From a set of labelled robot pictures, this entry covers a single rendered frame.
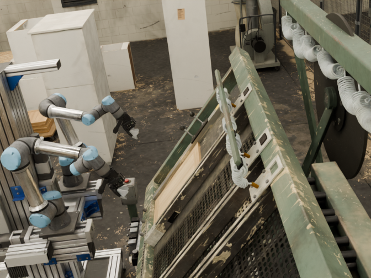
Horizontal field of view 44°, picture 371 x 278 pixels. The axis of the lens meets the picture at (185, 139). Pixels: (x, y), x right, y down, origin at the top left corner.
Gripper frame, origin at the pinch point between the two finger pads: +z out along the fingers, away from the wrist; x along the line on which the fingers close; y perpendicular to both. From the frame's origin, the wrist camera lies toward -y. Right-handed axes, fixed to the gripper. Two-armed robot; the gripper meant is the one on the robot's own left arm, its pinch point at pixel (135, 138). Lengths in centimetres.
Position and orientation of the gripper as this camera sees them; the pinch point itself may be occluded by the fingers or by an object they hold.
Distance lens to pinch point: 325.7
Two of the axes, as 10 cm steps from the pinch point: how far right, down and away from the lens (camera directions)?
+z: 5.7, 7.3, 3.8
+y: 8.2, -5.1, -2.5
